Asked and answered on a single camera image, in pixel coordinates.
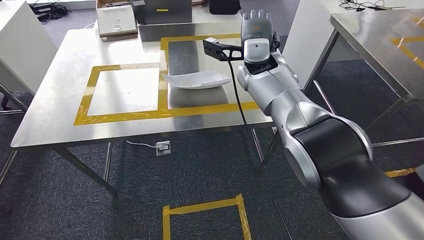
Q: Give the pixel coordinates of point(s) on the white plastic shell part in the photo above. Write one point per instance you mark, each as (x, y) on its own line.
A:
(195, 81)

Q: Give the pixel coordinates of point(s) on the silver black robot right arm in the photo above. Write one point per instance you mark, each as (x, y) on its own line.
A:
(298, 109)

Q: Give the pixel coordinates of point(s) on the white floor socket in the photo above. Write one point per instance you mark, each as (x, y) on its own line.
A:
(163, 148)

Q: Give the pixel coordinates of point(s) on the dark grey case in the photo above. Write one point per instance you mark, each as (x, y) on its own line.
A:
(162, 13)

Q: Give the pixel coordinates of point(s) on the white flat box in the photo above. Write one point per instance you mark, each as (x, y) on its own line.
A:
(116, 20)

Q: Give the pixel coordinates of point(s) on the brown cardboard box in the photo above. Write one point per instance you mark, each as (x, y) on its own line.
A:
(107, 2)

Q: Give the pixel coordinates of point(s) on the yellow floor tape square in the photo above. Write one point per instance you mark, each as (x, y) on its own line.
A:
(399, 172)

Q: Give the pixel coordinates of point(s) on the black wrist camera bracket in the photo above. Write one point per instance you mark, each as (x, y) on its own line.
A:
(215, 49)

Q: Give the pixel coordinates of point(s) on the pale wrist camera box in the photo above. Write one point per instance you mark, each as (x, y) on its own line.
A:
(256, 51)

